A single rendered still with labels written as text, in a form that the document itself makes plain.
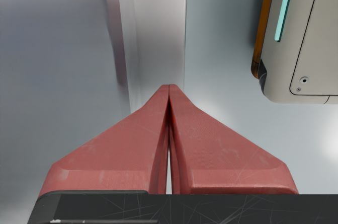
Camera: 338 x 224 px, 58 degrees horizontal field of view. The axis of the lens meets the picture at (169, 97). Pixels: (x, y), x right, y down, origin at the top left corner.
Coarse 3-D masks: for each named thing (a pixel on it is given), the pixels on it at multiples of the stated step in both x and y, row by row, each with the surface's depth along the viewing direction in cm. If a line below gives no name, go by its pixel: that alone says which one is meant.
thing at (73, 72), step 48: (0, 0) 13; (48, 0) 13; (96, 0) 13; (0, 48) 15; (48, 48) 15; (96, 48) 15; (0, 96) 16; (48, 96) 16; (96, 96) 16; (0, 144) 18; (48, 144) 18; (0, 192) 21
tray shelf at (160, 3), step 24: (144, 0) 13; (168, 0) 13; (144, 24) 14; (168, 24) 14; (144, 48) 15; (168, 48) 15; (144, 72) 16; (168, 72) 16; (144, 96) 16; (168, 168) 20; (168, 192) 21
